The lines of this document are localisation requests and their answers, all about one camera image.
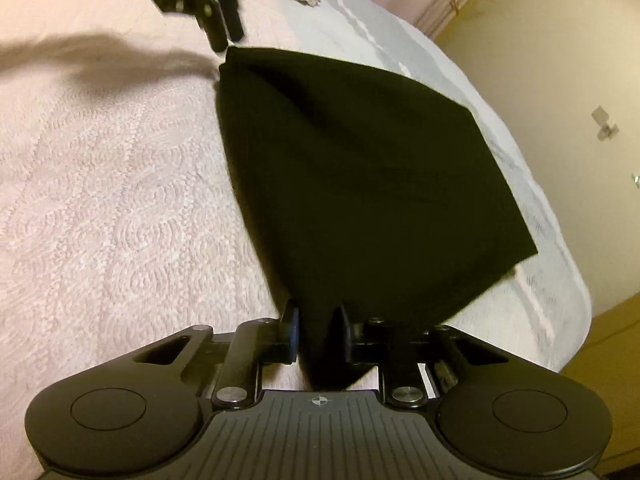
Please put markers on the white wall hook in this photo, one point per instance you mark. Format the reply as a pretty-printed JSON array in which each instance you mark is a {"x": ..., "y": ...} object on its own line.
[{"x": 605, "y": 122}]

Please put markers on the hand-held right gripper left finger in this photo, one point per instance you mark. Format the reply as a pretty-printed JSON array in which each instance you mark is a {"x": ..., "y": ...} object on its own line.
[{"x": 292, "y": 330}]

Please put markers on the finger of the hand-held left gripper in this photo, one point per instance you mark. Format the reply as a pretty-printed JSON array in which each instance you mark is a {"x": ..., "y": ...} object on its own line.
[
  {"x": 212, "y": 27},
  {"x": 231, "y": 15}
]

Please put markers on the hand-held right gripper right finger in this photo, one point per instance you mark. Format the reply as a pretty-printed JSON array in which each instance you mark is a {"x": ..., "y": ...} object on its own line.
[{"x": 340, "y": 332}]

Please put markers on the black pants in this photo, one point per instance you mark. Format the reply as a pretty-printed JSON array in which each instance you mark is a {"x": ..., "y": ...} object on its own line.
[{"x": 350, "y": 160}]

